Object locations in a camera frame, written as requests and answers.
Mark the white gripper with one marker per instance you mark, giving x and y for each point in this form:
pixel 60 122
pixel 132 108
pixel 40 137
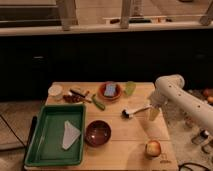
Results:
pixel 157 100

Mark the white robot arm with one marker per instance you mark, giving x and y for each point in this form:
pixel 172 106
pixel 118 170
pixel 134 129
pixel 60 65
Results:
pixel 171 88

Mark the orange bowl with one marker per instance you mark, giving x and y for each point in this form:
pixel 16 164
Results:
pixel 102 89

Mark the purple bowl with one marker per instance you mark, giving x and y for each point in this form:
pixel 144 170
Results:
pixel 97 133

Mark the green plastic cup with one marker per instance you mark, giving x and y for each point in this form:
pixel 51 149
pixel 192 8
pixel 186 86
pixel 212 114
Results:
pixel 129 88

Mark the yellow red apple cup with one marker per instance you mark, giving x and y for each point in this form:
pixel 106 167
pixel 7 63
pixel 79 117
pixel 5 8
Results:
pixel 153 148

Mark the blue sponge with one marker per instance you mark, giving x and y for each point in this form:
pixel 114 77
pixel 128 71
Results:
pixel 110 89

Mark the green cucumber toy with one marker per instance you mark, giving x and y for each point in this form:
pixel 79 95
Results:
pixel 97 103

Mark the spice bottle dark cap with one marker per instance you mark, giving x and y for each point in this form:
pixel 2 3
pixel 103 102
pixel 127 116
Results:
pixel 201 137

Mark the white folded cloth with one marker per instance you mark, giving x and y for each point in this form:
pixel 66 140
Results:
pixel 71 134

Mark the brown toy food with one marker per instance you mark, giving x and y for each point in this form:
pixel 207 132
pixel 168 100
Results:
pixel 71 99

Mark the white small cup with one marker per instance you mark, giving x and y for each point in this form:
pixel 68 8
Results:
pixel 56 91

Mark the green plastic tray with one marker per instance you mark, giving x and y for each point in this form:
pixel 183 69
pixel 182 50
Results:
pixel 45 148

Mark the black handled utensil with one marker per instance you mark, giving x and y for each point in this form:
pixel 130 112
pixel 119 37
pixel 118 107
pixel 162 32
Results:
pixel 81 95

